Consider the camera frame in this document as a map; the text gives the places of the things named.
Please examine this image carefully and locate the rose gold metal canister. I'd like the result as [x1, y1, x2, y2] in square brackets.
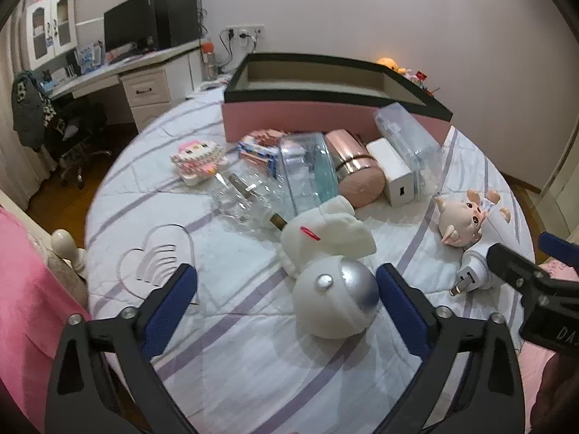
[325, 129, 386, 209]

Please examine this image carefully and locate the pink pastel brick model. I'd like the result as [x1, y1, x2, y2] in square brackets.
[237, 129, 288, 178]

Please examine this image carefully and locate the striped white bed cover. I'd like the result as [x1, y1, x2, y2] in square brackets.
[84, 85, 537, 434]

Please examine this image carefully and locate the white plug night light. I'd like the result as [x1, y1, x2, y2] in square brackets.
[449, 239, 502, 296]

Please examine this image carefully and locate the pig doll figurine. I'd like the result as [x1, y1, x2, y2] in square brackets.
[434, 189, 517, 249]

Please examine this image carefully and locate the clear acrylic heart plate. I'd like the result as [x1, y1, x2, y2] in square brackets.
[117, 224, 195, 300]

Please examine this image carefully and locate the black office chair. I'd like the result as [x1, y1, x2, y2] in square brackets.
[43, 97, 112, 189]

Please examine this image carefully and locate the clear glass bottle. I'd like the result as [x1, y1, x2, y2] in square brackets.
[212, 173, 288, 231]

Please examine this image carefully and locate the pink black storage box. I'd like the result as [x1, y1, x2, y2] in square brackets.
[222, 52, 452, 144]

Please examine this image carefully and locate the clear plastic rectangular box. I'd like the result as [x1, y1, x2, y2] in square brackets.
[374, 103, 443, 199]

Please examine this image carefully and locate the black computer tower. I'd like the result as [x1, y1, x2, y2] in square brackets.
[153, 0, 200, 50]

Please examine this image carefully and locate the orange-lid water bottle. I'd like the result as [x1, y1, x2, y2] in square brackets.
[201, 41, 218, 81]

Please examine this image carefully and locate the black computer monitor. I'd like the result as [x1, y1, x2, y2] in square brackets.
[104, 0, 158, 52]

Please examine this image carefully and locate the white glass-door cabinet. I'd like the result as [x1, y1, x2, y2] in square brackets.
[26, 0, 77, 69]

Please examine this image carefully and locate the pink blanket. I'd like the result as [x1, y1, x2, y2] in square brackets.
[1, 209, 89, 432]

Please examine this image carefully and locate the white charger box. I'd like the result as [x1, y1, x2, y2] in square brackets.
[366, 138, 414, 207]

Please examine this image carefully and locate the orange octopus plush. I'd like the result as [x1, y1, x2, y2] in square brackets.
[377, 57, 406, 75]

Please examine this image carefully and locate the wall power outlet strip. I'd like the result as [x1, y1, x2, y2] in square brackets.
[225, 24, 265, 40]

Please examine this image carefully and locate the beige curtain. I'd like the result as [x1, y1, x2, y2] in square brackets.
[1, 16, 51, 210]

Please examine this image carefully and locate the black white jacket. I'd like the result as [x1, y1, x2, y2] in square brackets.
[11, 71, 60, 152]

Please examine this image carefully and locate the pink cat brick model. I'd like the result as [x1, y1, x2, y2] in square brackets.
[171, 140, 229, 187]

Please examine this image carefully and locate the white desk with drawers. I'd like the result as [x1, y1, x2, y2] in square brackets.
[51, 40, 203, 131]

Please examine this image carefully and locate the clear case teal lid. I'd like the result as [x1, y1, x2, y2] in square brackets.
[279, 132, 339, 216]

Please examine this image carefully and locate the white bedpost knob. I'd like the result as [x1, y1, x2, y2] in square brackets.
[51, 228, 85, 278]

